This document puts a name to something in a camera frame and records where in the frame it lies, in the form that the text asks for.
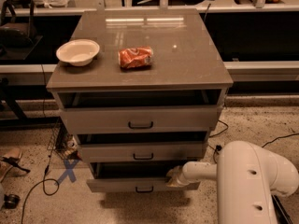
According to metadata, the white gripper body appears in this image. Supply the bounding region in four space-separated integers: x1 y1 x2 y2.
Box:
171 166 189 187

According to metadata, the grey drawer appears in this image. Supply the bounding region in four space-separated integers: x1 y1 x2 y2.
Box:
61 90 222 134
78 132 207 162
87 160 199 193

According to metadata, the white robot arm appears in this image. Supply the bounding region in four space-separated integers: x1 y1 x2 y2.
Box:
167 141 299 224

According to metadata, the grey drawer cabinet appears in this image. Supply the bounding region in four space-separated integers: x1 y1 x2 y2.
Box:
46 8 234 189

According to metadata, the blue tape cross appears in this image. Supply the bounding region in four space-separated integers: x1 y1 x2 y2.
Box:
57 160 79 184

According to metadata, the black metal stand leg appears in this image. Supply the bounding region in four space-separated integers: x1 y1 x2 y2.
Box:
272 195 293 224

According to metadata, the crushed orange soda can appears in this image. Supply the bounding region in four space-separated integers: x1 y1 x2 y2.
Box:
118 47 153 69

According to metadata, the white paper bowl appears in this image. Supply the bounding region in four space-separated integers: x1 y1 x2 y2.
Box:
56 39 100 67

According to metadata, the small black round object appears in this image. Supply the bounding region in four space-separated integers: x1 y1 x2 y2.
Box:
4 194 20 209

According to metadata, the black chair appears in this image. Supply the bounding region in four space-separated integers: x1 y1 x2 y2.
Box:
0 0 42 61

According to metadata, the black floor cable right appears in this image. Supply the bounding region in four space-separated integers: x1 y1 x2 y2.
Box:
207 119 299 165

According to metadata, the black floor cable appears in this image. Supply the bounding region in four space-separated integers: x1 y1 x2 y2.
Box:
20 63 61 224
207 119 299 165

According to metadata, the wire mesh basket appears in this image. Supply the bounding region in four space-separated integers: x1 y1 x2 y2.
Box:
47 119 78 160

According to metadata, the black floor cable left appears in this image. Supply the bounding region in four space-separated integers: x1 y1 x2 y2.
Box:
20 63 61 224

